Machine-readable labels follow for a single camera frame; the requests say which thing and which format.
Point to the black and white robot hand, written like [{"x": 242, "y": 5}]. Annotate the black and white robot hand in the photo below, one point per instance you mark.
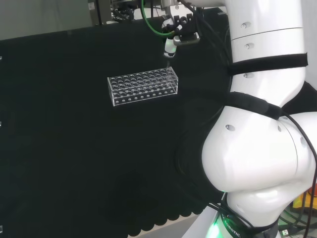
[{"x": 184, "y": 24}]

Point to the clear glass test tube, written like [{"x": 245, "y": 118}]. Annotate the clear glass test tube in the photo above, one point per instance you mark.
[{"x": 168, "y": 62}]

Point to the clear acrylic test tube rack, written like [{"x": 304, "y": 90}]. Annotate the clear acrylic test tube rack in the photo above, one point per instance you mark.
[{"x": 143, "y": 85}]

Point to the grey metal cabinet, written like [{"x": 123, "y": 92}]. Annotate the grey metal cabinet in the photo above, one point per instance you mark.
[{"x": 94, "y": 11}]

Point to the black bench cloth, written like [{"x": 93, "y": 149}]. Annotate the black bench cloth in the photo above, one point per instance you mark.
[{"x": 74, "y": 136}]

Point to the yellow stop button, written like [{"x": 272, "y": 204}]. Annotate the yellow stop button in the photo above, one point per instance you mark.
[{"x": 303, "y": 200}]

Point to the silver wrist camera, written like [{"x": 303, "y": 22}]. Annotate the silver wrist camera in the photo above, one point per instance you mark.
[{"x": 187, "y": 39}]

